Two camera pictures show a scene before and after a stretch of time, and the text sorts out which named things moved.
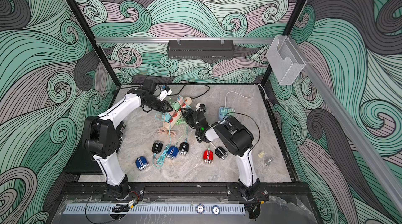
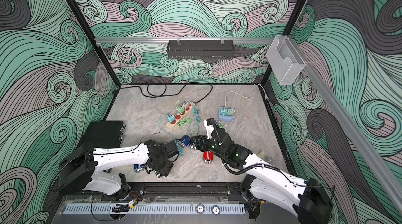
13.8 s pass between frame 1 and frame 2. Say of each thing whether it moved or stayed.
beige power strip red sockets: moved
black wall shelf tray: stayed
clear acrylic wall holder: stayed
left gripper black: moved
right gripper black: moved
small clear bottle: stayed
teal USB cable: moved
